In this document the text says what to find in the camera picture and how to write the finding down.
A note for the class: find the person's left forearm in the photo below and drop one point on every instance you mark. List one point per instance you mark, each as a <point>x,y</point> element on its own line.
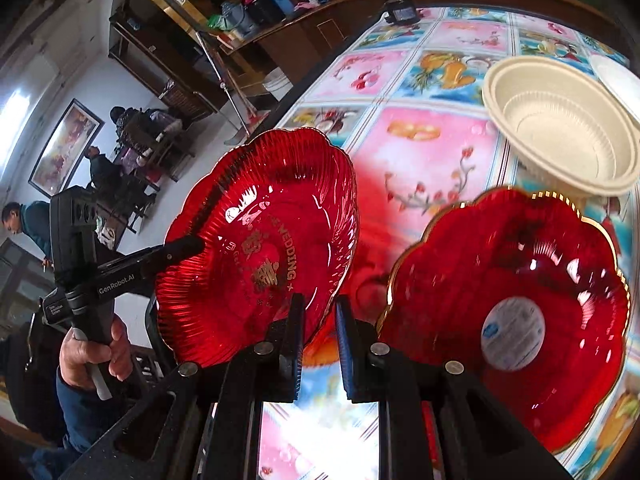
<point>85,420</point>

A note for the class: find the person's left hand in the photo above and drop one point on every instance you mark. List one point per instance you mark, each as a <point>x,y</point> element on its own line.
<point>75,360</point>

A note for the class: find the small black device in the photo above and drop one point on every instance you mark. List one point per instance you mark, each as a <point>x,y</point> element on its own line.
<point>401,11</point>

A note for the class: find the wooden chair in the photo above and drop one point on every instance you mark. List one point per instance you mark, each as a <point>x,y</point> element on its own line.
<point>160,147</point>

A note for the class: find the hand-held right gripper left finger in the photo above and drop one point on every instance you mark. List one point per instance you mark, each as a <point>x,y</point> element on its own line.
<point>298,322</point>

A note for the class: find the dark red kettle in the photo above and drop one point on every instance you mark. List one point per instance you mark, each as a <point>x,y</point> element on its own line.
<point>260,2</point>

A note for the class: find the framed wall picture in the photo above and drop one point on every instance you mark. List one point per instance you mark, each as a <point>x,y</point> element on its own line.
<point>65,147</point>

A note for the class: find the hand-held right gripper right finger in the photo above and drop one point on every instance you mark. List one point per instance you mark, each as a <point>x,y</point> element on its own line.
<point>342,332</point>

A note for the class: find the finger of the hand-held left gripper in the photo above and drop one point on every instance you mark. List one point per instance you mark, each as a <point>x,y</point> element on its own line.
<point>177,250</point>

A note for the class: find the white bucket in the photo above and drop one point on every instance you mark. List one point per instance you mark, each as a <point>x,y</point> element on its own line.
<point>277,81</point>

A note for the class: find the red plate with white label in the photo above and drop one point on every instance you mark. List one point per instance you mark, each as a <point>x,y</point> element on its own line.
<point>465,270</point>

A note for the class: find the red plate with gold print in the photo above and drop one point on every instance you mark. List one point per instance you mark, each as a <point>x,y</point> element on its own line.
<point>280,195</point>

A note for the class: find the green bag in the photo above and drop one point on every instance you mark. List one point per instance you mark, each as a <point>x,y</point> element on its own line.
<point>217,21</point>

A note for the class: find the dark wooden cabinet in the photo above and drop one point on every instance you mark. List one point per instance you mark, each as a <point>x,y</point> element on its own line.
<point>165,50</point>

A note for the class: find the printed fruit tablecloth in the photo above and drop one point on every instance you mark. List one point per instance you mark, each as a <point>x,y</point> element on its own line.
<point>420,160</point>

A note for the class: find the beige disposable bowl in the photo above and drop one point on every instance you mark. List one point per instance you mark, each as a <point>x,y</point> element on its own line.
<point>555,125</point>

